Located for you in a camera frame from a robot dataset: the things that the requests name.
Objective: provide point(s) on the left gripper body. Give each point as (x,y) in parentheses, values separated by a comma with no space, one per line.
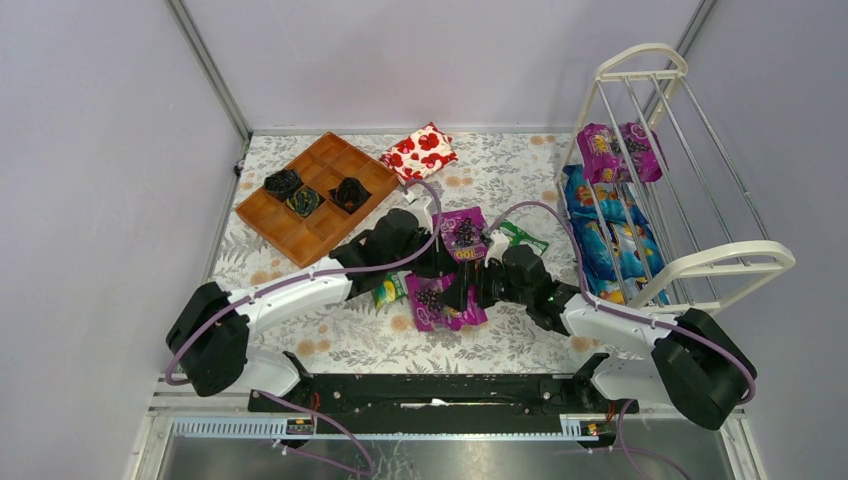
(431,259)

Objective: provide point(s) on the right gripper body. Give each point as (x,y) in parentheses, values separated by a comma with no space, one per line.
(474,288)

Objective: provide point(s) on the purple candy bag front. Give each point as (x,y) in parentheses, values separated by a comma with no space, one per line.
(430,312)

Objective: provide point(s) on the purple candy bag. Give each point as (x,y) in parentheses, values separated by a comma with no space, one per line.
(430,312)
(461,236)

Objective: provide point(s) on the purple candy bag carried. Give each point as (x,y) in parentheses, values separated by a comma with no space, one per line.
(603,157)

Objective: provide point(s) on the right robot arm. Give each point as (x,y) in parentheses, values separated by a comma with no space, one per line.
(686,361)

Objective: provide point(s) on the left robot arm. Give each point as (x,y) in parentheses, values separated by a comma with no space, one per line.
(211,339)

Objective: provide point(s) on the purple candy bag top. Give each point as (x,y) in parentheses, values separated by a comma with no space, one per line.
(461,236)

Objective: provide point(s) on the green candy bag left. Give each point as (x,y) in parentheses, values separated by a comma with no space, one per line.
(392,289)

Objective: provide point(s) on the green candy bag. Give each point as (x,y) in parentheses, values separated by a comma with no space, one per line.
(392,289)
(518,236)

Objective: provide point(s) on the green candy bag right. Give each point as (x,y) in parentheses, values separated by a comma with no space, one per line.
(518,236)

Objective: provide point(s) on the lower blue candy bag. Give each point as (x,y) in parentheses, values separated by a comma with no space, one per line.
(619,259)

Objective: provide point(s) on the blue candy bag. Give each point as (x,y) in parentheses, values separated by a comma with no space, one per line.
(619,259)
(585,199)

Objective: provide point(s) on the upper blue candy bag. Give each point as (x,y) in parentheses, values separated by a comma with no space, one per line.
(585,199)

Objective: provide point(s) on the white metal shelf rack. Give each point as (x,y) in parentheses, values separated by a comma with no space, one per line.
(712,236)

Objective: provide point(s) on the black orange rolled cloth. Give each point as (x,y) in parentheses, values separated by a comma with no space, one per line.
(349,195)

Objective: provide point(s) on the red floral folded cloth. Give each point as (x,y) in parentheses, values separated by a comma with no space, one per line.
(420,154)

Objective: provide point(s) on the wooden compartment tray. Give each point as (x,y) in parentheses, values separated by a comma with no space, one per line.
(321,166)

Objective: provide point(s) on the black yellow rolled cloth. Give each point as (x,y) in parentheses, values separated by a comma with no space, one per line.
(304,202)

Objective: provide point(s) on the black rolled cloth left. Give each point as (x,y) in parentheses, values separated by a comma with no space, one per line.
(282,184)

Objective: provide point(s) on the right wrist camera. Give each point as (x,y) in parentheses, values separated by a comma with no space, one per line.
(499,243)

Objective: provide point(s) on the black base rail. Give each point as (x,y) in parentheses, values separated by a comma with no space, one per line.
(432,404)

